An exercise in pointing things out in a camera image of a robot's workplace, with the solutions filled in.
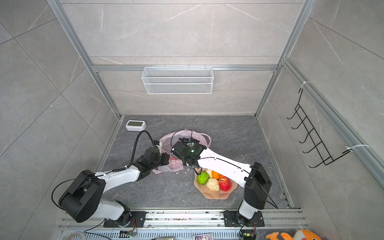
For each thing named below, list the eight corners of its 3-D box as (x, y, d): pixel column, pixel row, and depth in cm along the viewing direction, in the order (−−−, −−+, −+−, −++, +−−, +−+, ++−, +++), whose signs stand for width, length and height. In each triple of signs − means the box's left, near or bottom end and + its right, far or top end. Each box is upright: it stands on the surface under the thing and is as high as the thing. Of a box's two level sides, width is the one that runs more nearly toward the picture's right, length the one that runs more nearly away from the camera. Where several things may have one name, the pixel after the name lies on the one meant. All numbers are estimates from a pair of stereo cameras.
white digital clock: (127, 132, 112) (124, 128, 108) (130, 124, 117) (127, 119, 113) (144, 132, 112) (142, 128, 108) (146, 124, 117) (145, 119, 113)
